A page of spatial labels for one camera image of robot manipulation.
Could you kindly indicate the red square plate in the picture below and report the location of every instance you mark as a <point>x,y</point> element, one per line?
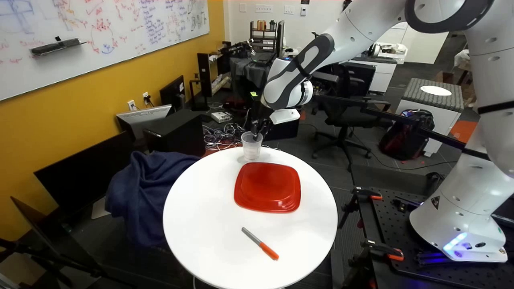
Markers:
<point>268,187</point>

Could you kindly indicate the red and black bag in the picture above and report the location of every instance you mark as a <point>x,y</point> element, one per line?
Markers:
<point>407,137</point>

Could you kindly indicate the clear plastic measuring cup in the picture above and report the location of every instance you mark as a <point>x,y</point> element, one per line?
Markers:
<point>253,150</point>

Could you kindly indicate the dark blue cloth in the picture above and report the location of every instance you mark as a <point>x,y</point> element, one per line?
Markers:
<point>142,198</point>

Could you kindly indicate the black shelf rack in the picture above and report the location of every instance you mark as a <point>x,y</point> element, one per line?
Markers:
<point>266,36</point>

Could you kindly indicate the orange and grey marker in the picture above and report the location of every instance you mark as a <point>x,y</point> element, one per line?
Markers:
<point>260,243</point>

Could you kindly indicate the white round table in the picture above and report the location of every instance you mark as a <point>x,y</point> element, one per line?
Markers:
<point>300,242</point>

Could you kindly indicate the grey tray with white rim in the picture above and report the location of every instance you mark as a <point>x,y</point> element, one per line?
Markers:
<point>146,113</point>

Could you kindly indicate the white wall outlet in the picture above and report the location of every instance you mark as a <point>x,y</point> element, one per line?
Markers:
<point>133,105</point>

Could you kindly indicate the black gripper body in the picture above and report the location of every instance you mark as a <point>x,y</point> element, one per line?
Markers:
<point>266,115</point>

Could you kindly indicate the black monitor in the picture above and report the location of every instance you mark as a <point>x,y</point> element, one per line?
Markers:
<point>173,94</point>

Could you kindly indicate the whiteboard with writing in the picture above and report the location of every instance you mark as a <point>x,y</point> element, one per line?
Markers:
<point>107,38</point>

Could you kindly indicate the black low cabinet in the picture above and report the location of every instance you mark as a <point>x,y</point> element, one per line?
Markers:
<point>178,134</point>

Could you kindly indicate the black perforated robot table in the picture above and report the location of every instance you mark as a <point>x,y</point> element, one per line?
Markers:
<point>396,274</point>

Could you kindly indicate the black office chair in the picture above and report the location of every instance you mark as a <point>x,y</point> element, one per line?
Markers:
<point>348,115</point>

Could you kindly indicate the white box with grey top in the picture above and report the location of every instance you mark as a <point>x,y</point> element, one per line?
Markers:
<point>435,97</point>

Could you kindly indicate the black flat panel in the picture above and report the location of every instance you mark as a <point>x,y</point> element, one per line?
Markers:
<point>81,177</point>

